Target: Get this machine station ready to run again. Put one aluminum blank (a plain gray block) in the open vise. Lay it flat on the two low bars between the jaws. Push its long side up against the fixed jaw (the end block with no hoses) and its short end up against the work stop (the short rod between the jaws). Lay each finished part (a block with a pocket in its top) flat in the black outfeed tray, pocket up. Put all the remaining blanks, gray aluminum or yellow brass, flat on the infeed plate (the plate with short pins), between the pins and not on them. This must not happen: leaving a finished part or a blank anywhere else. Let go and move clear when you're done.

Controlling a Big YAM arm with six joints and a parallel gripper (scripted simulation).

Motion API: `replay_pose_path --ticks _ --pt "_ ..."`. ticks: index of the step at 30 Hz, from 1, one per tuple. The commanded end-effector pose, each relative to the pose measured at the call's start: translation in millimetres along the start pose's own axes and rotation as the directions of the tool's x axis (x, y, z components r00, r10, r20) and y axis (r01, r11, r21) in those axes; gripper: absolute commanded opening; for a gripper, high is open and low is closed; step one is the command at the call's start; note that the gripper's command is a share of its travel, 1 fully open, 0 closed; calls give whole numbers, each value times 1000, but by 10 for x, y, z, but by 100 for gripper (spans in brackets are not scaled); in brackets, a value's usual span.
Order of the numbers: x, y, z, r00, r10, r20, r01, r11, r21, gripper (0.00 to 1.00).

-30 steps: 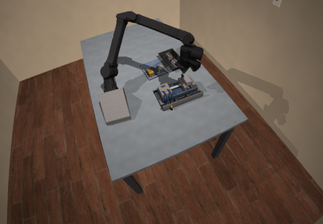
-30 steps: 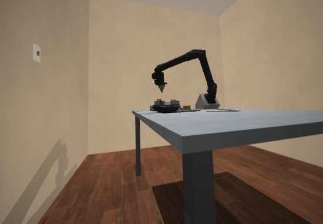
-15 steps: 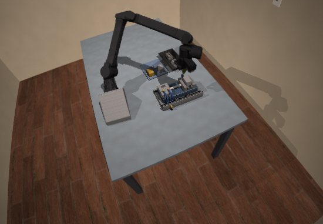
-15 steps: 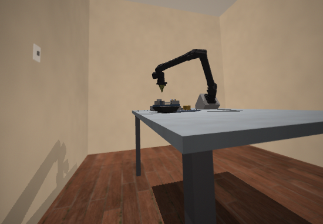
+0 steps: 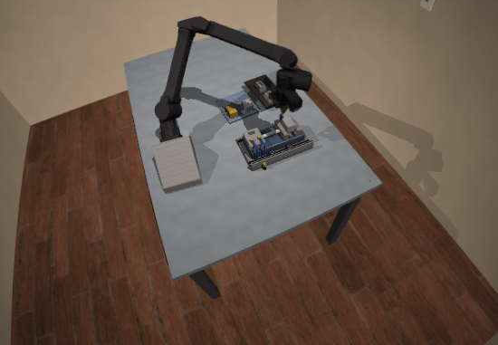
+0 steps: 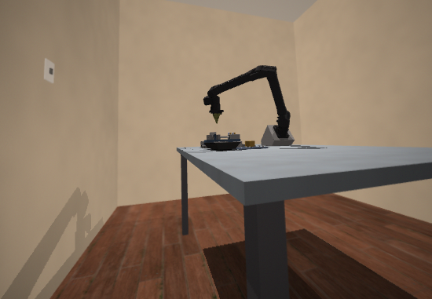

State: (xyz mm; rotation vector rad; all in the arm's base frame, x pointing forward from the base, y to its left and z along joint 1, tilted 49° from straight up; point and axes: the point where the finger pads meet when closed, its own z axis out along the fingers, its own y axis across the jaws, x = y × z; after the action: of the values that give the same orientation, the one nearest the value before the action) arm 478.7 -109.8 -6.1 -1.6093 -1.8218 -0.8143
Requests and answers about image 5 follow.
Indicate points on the yellow brass block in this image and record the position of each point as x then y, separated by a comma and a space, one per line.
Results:
231, 111

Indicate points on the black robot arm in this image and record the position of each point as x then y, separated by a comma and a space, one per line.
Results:
165, 109

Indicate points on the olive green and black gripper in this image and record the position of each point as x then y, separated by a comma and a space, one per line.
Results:
277, 104

